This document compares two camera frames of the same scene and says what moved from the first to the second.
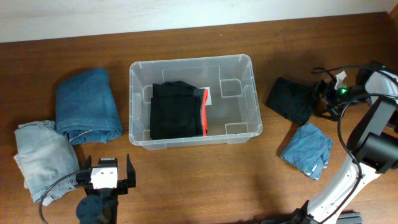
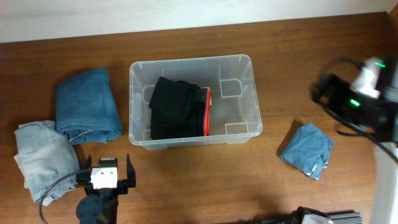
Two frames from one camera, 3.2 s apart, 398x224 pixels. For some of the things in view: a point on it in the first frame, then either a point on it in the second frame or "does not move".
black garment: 291,100 -> 173,102
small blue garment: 309,150 does not move
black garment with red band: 178,111 does not move
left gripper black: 125,182 does not move
